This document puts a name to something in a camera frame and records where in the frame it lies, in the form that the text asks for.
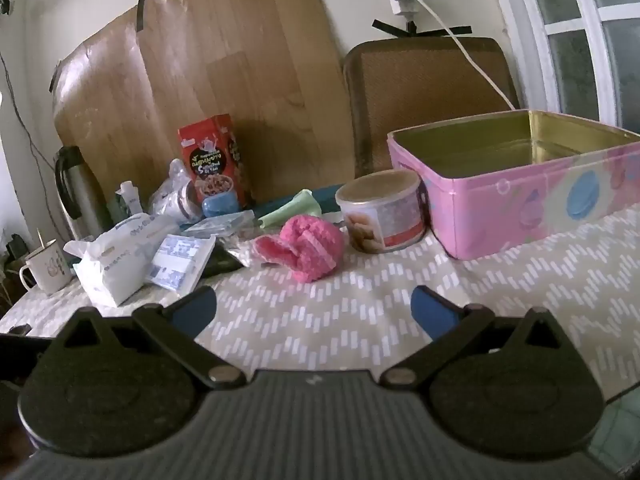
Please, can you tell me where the blue and white packet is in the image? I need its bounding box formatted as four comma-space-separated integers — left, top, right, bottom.
147, 233, 217, 294

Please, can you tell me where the pink knitted sock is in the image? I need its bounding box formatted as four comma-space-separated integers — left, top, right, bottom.
253, 214, 346, 284

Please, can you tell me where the steel thermos flask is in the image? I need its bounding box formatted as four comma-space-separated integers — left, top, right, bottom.
53, 145, 114, 241

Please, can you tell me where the white tube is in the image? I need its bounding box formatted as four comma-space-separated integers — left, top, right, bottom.
117, 180, 144, 216

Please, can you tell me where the white window frame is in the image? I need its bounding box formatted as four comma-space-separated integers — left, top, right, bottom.
486, 0, 640, 129

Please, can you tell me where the red cereal box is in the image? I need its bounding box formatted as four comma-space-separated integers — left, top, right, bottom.
177, 114, 256, 211

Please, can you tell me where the clear plastic packet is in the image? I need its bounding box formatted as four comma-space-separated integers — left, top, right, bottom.
182, 209, 257, 239

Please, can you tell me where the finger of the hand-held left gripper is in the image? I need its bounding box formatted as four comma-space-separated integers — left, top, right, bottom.
0, 324, 53, 387

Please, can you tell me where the wood pattern sheet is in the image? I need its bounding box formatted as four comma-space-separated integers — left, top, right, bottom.
52, 0, 352, 202

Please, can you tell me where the white enamel mug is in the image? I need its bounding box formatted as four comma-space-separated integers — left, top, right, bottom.
19, 246, 72, 295

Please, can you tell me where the light green cloth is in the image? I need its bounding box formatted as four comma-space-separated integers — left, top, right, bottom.
257, 189, 322, 231

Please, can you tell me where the white tissue pack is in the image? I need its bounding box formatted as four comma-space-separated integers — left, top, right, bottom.
63, 212, 167, 309

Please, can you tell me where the black pouch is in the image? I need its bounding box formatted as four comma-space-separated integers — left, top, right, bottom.
202, 247, 244, 277

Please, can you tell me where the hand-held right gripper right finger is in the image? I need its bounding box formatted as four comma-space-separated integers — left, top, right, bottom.
380, 285, 576, 389

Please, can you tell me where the pink tin box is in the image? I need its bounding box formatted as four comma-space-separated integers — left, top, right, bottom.
387, 108, 640, 261

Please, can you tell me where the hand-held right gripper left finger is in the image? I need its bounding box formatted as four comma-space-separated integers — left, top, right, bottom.
47, 285, 247, 390

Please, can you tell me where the brown woven chair back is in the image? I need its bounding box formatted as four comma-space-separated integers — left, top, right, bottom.
342, 37, 521, 177

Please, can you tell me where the small blue case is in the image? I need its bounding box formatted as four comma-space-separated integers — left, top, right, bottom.
201, 193, 242, 219

